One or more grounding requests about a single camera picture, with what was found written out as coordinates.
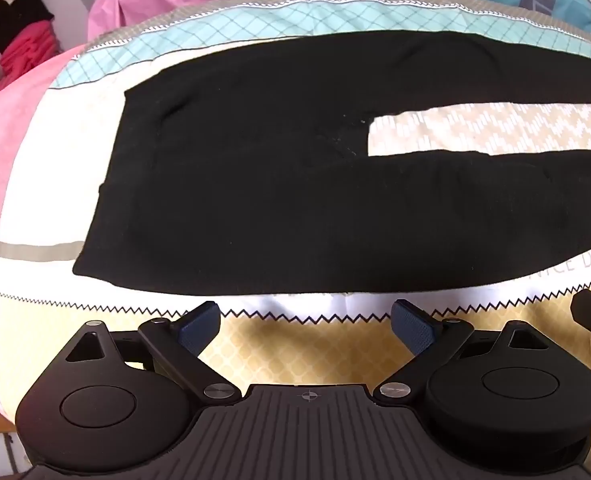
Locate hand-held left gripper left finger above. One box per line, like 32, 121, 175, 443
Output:
65, 301, 243, 408

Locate red clothes pile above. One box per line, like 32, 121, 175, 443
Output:
0, 19, 64, 94

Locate pink bed sheet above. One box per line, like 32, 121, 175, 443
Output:
0, 42, 90, 403

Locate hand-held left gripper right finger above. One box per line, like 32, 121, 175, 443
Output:
373, 298, 551, 408

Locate patterned patchwork quilt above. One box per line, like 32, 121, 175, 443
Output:
0, 0, 591, 413

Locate black pants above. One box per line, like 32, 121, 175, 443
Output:
72, 30, 591, 297

